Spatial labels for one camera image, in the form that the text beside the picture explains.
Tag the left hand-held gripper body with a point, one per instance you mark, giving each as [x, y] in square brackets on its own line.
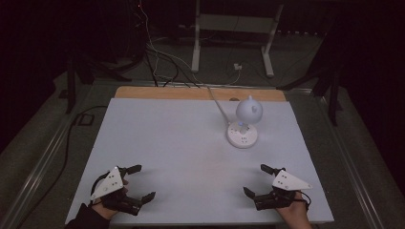
[110, 183]

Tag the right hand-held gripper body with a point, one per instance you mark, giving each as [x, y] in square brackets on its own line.
[286, 186]

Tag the person's left hand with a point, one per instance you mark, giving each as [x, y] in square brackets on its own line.
[105, 209]

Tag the person's right hand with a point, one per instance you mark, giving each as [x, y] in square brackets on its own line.
[294, 211]

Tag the white round-headed desk lamp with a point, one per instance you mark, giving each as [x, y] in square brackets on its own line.
[245, 127]

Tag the black rectangular floor plate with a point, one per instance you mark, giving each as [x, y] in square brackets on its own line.
[86, 119]

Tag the black tripod stand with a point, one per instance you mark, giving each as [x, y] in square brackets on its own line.
[332, 92]
[71, 82]

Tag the small white plug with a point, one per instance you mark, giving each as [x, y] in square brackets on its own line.
[237, 66]

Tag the metal floor rail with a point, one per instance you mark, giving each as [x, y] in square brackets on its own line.
[35, 173]
[350, 165]

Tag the white metal stand frame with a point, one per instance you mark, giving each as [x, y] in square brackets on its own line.
[234, 24]

